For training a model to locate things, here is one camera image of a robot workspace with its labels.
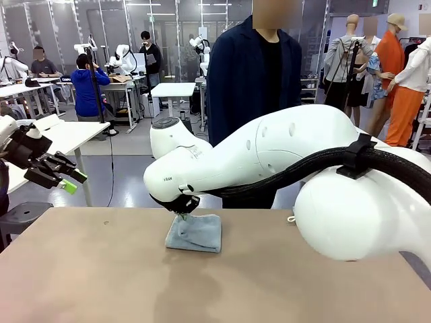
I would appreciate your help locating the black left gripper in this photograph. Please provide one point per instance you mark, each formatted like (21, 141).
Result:
(30, 151)

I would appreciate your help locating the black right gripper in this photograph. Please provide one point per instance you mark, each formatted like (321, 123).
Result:
(180, 204)

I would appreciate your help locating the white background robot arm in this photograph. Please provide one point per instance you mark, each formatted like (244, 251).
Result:
(203, 57)
(13, 64)
(82, 48)
(123, 57)

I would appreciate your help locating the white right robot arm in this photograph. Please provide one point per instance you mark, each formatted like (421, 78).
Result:
(269, 151)

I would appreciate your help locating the dark grey round-hole stool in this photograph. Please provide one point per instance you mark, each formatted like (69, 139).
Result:
(30, 215)

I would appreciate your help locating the person in blue hoodie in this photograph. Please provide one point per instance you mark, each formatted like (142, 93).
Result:
(85, 94)

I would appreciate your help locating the black tripod stand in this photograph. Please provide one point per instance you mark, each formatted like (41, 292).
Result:
(96, 87)

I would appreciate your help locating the black bag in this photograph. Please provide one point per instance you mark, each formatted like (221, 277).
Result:
(32, 82)

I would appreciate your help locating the white background workbench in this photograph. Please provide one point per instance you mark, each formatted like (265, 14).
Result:
(116, 84)
(20, 88)

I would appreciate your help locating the person in grey t-shirt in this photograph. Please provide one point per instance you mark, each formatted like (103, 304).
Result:
(42, 65)

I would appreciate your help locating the small white standing desk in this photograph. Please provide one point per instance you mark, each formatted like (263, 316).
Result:
(173, 89)

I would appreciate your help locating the person in navy jacket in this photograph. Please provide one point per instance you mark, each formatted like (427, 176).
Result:
(235, 84)

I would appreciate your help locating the person in black jacket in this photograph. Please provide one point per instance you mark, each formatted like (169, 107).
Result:
(149, 57)

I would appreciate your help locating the wooden shoe shelf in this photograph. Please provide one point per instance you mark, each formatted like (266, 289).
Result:
(309, 91)

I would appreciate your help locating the mannequin in grey shirt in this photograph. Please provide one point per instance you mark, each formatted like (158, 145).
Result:
(340, 60)

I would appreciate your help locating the mannequin white top orange trousers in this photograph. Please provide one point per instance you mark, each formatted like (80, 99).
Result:
(407, 111)

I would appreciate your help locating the mannequin in orange with cap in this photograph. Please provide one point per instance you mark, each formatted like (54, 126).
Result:
(390, 57)

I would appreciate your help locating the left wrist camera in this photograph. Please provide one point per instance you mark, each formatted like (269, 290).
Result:
(33, 131)

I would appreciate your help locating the black tripod with camera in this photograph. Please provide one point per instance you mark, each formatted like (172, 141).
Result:
(350, 74)

